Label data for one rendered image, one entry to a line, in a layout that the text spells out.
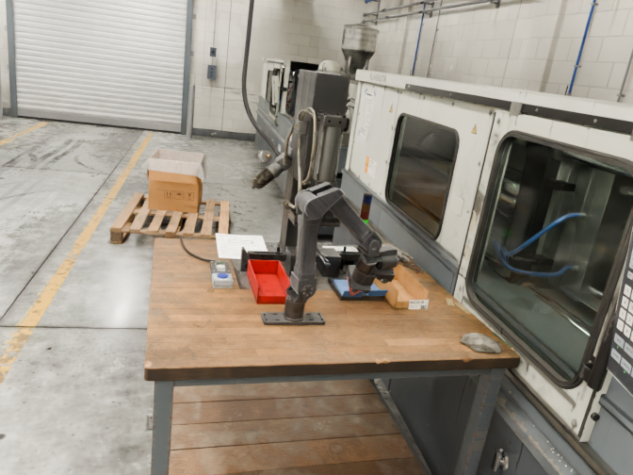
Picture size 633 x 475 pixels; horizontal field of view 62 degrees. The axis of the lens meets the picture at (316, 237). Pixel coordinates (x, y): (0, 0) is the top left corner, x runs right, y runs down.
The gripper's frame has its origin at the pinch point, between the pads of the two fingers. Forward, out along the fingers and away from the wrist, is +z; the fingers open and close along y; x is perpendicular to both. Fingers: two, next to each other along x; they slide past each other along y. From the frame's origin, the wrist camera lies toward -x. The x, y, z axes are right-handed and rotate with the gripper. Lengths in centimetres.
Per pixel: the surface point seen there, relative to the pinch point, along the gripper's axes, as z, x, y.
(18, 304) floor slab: 167, 159, 98
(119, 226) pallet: 216, 116, 213
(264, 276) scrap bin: 12.9, 28.6, 14.8
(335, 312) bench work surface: -0.2, 7.2, -8.5
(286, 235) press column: 21, 17, 43
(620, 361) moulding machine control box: -54, -40, -54
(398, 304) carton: -0.1, -16.5, -4.2
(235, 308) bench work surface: 0.6, 40.8, -8.0
